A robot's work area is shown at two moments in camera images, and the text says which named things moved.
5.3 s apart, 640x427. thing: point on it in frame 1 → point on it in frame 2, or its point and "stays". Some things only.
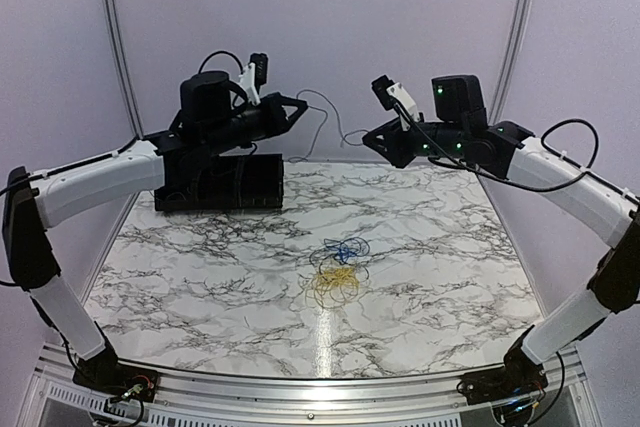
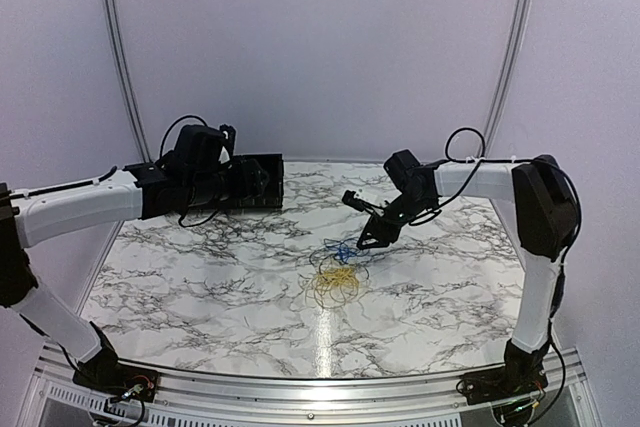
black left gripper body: [227, 132] → [206, 189]
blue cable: [353, 245] stays
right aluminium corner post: [515, 46] stays
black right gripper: [396, 153] → [385, 235]
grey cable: [298, 159] → [329, 276]
